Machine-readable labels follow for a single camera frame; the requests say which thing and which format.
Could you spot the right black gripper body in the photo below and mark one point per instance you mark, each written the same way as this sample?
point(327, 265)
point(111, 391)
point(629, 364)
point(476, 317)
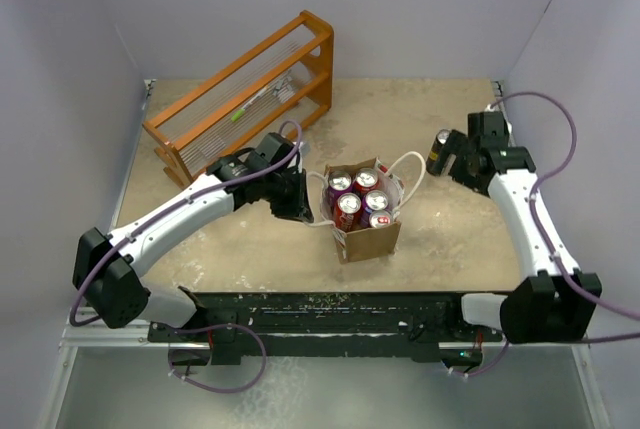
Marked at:
point(462, 172)

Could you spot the dark black soda can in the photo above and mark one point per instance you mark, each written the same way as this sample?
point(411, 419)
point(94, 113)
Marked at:
point(437, 156)

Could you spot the red coke can centre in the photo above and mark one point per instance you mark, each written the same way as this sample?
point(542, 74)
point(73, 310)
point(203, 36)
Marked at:
point(346, 211)

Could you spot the silver blue red can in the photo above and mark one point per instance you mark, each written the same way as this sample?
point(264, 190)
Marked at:
point(380, 219)

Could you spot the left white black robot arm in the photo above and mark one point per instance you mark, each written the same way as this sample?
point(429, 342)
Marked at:
point(109, 268)

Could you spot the red coke can far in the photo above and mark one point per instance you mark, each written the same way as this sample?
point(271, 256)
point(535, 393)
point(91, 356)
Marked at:
point(365, 181)

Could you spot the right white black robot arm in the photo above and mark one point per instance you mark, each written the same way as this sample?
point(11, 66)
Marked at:
point(553, 303)

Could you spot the red coke can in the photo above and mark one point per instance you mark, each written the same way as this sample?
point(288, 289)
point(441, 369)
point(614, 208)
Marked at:
point(346, 211)
point(365, 181)

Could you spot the green capped marker pen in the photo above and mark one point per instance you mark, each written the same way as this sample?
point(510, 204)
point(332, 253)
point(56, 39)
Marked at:
point(253, 99)

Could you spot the watermelon print canvas bag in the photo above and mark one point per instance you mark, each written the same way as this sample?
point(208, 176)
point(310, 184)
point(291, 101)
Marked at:
point(360, 244)

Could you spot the purple fanta can centre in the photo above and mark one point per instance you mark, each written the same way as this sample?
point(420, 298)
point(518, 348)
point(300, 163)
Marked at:
point(372, 201)

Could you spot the orange wooden wire rack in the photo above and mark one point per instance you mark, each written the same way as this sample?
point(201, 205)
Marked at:
point(289, 72)

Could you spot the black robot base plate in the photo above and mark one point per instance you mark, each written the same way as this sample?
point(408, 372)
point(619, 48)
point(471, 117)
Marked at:
point(420, 326)

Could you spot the purple fanta can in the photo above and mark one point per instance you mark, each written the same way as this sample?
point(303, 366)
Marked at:
point(339, 183)
point(372, 201)

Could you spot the purple fanta can far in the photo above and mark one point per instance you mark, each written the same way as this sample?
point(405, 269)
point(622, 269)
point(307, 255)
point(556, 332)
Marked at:
point(339, 183)

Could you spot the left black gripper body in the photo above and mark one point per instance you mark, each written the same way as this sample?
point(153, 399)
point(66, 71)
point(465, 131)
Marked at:
point(285, 194)

